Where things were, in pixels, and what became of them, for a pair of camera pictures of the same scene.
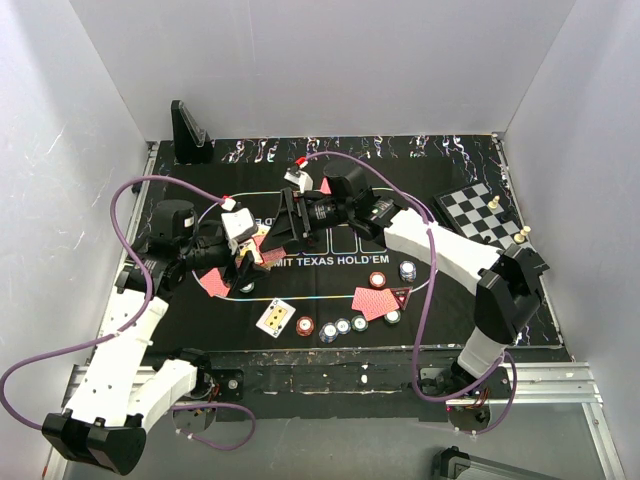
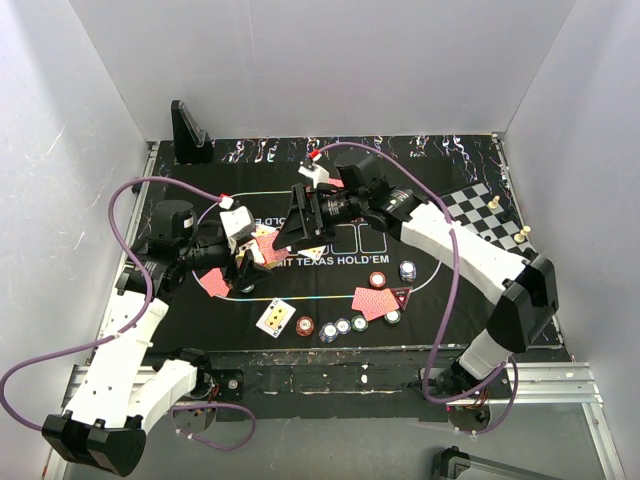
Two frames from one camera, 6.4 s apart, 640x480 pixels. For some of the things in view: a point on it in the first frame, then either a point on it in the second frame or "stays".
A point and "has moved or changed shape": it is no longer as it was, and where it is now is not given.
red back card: [325, 187] has moved or changed shape
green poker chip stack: [359, 323] stays
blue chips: [408, 271] stays
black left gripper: [249, 270] stays
